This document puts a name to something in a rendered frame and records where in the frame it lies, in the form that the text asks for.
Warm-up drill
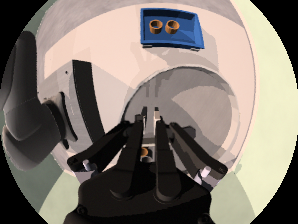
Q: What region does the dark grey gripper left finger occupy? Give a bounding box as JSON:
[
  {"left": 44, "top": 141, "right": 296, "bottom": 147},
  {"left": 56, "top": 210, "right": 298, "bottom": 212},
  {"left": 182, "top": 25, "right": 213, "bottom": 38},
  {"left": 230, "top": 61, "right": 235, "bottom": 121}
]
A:
[{"left": 67, "top": 107, "right": 147, "bottom": 198}]

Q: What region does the blue shallow tray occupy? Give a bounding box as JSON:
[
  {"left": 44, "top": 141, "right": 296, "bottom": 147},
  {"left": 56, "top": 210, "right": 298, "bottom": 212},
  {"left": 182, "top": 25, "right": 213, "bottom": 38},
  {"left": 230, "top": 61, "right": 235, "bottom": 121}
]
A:
[{"left": 140, "top": 8, "right": 205, "bottom": 52}]

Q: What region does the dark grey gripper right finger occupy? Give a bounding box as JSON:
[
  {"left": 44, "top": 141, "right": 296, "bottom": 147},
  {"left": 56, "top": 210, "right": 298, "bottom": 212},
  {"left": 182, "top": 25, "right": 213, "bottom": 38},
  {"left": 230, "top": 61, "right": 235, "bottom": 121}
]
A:
[{"left": 154, "top": 107, "right": 228, "bottom": 201}]

